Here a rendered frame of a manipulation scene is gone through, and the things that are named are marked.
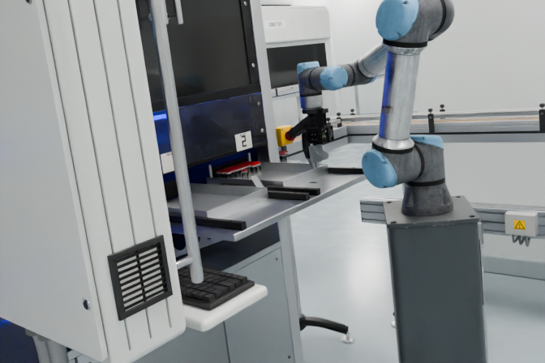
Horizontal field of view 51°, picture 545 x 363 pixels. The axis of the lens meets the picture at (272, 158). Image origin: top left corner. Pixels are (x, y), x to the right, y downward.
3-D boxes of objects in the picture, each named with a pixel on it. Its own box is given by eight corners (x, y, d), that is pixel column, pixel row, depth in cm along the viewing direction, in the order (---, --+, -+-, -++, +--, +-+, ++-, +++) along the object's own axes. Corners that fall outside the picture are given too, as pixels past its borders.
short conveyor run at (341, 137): (263, 176, 225) (259, 137, 222) (234, 175, 235) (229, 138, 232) (351, 143, 277) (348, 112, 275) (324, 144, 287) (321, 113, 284)
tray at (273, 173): (208, 187, 199) (206, 177, 198) (255, 170, 219) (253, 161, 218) (284, 191, 178) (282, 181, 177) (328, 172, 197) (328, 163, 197)
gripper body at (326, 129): (322, 146, 185) (318, 109, 183) (301, 146, 190) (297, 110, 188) (334, 142, 191) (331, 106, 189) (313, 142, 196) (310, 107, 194)
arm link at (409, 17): (422, 186, 164) (450, -8, 143) (384, 198, 156) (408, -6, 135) (392, 172, 173) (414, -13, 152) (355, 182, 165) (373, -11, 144)
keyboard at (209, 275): (99, 279, 141) (97, 271, 140) (144, 261, 151) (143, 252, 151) (210, 311, 115) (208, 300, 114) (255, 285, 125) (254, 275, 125)
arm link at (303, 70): (306, 62, 180) (290, 64, 187) (309, 96, 182) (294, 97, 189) (325, 60, 184) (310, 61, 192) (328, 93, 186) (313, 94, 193)
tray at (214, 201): (130, 214, 173) (127, 203, 172) (190, 193, 193) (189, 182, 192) (208, 224, 152) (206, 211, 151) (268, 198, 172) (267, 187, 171)
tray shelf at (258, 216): (117, 224, 170) (116, 219, 169) (263, 172, 223) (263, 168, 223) (235, 241, 140) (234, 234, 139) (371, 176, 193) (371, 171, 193)
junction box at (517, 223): (504, 234, 238) (504, 213, 237) (508, 230, 242) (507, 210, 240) (535, 237, 231) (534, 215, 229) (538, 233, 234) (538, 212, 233)
